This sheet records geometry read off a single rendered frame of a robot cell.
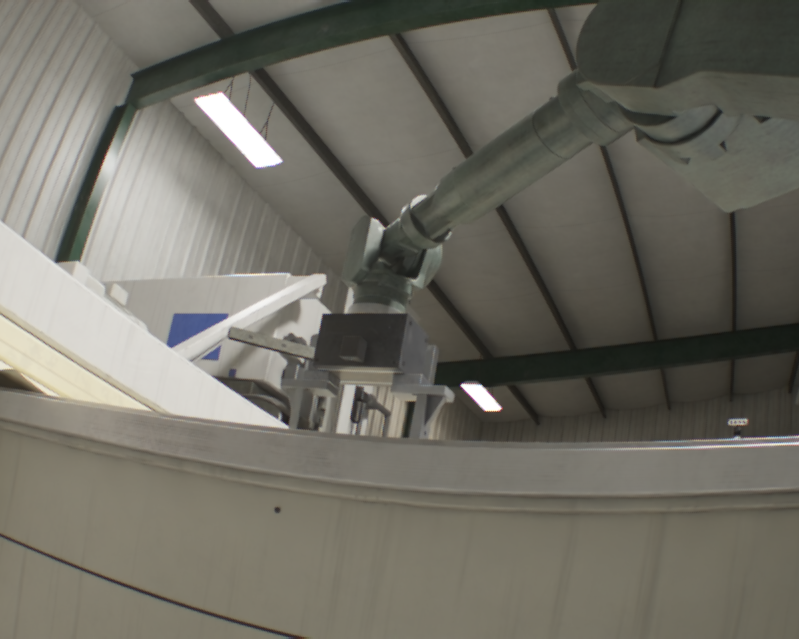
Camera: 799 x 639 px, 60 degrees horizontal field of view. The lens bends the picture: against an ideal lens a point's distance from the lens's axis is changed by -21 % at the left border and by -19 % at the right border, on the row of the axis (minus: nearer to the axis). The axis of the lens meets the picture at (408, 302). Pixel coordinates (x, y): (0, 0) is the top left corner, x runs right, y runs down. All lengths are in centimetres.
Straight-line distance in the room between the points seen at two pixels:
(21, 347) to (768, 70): 155
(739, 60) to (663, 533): 60
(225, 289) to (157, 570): 361
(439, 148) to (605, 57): 791
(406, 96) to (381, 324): 656
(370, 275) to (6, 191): 545
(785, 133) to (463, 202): 83
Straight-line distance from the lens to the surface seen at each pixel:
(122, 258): 819
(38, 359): 182
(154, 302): 509
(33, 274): 181
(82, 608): 138
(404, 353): 187
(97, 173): 778
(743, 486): 93
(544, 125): 162
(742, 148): 135
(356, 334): 192
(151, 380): 212
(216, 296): 477
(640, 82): 114
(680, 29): 115
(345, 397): 356
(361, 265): 196
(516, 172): 170
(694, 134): 125
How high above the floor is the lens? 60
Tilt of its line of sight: 23 degrees up
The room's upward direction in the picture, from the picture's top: 10 degrees clockwise
